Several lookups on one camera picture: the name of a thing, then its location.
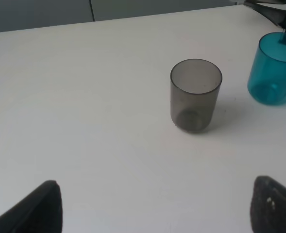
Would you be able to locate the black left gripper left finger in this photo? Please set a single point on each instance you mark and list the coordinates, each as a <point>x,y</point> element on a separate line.
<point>39,212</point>

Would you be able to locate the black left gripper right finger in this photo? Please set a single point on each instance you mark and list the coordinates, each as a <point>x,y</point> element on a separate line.
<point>268,206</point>

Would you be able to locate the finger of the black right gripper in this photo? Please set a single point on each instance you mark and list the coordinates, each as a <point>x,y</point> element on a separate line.
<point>276,16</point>

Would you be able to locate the teal translucent plastic cup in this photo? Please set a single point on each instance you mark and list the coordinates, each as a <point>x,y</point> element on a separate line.
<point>267,79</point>

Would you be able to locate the grey translucent plastic cup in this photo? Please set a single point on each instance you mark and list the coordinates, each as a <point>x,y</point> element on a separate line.
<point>194,89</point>

